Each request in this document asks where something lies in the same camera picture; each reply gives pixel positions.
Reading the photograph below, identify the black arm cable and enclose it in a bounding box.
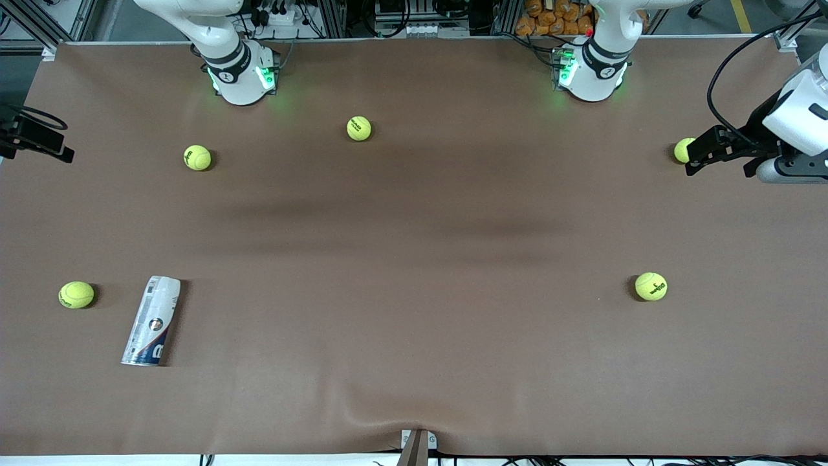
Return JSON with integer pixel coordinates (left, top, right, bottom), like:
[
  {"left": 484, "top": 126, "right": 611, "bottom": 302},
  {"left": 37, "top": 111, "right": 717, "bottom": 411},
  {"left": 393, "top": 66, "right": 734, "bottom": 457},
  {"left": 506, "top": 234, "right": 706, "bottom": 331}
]
[
  {"left": 0, "top": 104, "right": 69, "bottom": 131},
  {"left": 707, "top": 13, "right": 828, "bottom": 142}
]

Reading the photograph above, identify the small electronics box green light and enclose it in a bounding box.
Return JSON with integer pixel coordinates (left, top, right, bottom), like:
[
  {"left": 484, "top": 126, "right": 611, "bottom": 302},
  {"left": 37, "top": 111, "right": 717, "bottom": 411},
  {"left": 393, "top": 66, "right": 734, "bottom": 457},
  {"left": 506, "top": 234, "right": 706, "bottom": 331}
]
[
  {"left": 551, "top": 47, "right": 573, "bottom": 90},
  {"left": 257, "top": 47, "right": 281, "bottom": 91}
]

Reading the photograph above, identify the metal table clamp bracket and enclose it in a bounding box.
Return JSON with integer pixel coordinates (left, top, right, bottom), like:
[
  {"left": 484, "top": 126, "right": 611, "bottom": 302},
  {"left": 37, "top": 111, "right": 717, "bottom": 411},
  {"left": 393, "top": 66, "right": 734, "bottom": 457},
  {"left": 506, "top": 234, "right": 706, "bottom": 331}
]
[{"left": 400, "top": 429, "right": 438, "bottom": 451}]

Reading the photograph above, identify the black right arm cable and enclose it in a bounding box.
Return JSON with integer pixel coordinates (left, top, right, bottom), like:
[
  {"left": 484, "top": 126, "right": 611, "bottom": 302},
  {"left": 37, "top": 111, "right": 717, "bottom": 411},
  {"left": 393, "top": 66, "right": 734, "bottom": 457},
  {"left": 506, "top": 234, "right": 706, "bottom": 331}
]
[{"left": 0, "top": 104, "right": 69, "bottom": 131}]

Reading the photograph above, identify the brown table mat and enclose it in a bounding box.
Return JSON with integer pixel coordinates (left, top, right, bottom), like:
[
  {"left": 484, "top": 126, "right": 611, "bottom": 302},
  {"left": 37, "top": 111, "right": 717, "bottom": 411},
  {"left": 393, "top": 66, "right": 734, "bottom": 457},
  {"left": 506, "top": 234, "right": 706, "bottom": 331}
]
[{"left": 0, "top": 36, "right": 828, "bottom": 457}]

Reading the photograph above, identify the pile of orange objects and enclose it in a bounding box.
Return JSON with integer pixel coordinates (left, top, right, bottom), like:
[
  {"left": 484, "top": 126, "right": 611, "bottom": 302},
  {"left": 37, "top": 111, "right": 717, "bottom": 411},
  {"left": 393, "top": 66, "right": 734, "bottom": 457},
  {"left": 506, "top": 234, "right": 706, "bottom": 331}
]
[{"left": 516, "top": 0, "right": 594, "bottom": 36}]

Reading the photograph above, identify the white blue tennis ball can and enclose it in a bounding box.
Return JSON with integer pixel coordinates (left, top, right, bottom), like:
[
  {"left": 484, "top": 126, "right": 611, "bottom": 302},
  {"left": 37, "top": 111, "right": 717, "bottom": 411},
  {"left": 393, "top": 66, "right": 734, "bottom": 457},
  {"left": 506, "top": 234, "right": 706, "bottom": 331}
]
[{"left": 120, "top": 276, "right": 182, "bottom": 367}]

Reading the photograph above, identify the white connector strip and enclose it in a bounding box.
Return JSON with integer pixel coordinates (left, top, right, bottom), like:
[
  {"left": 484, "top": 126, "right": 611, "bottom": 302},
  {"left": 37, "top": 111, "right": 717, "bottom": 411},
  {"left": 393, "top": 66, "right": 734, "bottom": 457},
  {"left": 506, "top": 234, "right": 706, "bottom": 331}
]
[{"left": 375, "top": 21, "right": 471, "bottom": 38}]

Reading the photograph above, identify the aluminium frame profile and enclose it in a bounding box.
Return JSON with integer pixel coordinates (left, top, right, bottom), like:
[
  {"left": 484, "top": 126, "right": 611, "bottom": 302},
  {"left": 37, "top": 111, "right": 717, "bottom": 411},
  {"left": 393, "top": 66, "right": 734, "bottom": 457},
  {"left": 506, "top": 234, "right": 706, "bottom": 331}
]
[
  {"left": 773, "top": 0, "right": 828, "bottom": 52},
  {"left": 0, "top": 0, "right": 98, "bottom": 52}
]

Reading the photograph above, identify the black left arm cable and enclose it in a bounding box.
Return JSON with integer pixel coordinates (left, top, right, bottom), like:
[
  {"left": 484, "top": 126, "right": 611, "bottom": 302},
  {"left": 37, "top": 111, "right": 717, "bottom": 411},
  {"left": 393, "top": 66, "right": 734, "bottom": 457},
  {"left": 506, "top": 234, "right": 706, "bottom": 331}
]
[{"left": 707, "top": 13, "right": 828, "bottom": 142}]

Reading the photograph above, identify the yellow Wilson tennis ball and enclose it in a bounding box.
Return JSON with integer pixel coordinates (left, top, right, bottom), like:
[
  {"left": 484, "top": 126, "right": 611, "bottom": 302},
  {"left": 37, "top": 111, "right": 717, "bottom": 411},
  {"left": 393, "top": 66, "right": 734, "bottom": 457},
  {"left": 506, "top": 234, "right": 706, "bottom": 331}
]
[{"left": 183, "top": 144, "right": 212, "bottom": 172}]

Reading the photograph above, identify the brown wooden bar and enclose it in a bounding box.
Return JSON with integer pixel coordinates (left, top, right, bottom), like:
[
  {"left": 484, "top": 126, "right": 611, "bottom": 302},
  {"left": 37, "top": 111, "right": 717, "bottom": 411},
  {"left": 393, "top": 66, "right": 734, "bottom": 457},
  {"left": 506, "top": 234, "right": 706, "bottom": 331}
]
[{"left": 396, "top": 432, "right": 430, "bottom": 466}]

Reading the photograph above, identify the white power strip with plugs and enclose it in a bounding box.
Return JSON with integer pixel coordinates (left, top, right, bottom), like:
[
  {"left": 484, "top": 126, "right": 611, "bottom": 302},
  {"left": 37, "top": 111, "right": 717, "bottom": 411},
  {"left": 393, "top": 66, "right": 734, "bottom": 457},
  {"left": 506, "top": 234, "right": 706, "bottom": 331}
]
[{"left": 256, "top": 0, "right": 311, "bottom": 27}]

